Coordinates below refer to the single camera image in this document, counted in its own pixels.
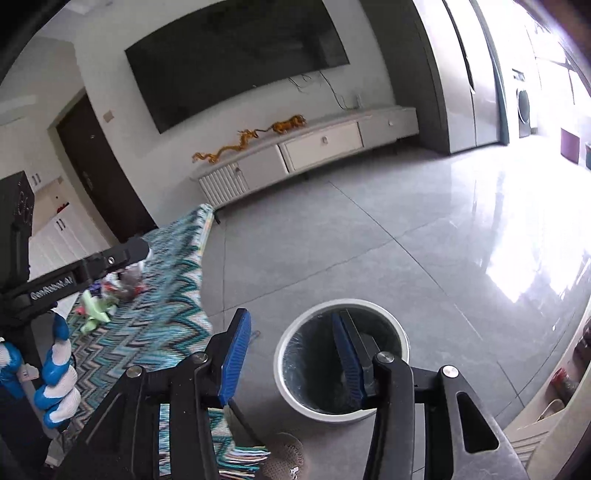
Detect white round trash bin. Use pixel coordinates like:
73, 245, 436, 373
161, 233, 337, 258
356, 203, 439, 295
272, 298, 411, 424

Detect white tv cabinet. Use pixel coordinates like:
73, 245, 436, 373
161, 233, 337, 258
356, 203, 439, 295
190, 105, 419, 209

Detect dark brown entrance door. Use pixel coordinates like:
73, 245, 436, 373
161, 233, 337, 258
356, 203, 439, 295
56, 94, 156, 242

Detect tv power cable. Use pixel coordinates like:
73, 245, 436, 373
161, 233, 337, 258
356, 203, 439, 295
287, 69, 362, 112

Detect black wall television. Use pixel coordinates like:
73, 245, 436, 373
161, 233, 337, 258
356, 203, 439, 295
125, 0, 349, 132

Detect white wall cupboard unit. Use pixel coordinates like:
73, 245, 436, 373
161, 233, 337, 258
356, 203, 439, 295
27, 173, 117, 278

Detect teal zigzag woven rug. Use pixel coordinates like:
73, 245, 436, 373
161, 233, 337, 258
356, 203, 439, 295
44, 202, 271, 480

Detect washing machine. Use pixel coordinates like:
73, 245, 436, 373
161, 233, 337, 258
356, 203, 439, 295
512, 69, 532, 138

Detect golden dragon figurine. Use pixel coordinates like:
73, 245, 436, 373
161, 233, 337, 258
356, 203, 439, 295
191, 129, 259, 164

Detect clear plastic bag dark contents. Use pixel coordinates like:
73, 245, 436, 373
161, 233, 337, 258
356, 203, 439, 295
101, 261, 145, 302

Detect purple box by window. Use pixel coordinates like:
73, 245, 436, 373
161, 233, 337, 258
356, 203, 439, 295
560, 128, 580, 164

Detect grey refrigerator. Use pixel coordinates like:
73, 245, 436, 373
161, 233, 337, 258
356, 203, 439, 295
414, 1, 509, 154

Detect light green wrapper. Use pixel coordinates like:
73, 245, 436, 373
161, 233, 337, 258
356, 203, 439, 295
75, 290, 117, 335

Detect left blue white gloved hand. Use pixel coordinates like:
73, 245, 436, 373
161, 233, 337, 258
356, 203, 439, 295
1, 310, 81, 431

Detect golden tiger figurine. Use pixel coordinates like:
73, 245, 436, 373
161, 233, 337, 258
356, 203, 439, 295
256, 114, 307, 135

